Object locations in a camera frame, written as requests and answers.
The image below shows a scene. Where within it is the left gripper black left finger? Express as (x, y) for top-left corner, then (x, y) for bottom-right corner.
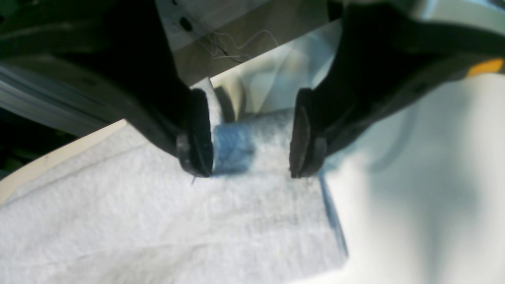
(1, 0), (213, 178)

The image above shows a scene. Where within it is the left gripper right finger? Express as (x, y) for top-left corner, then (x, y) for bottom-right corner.
(289, 0), (505, 178)

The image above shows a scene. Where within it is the grey t-shirt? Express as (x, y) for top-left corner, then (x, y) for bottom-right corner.
(0, 81), (348, 284)

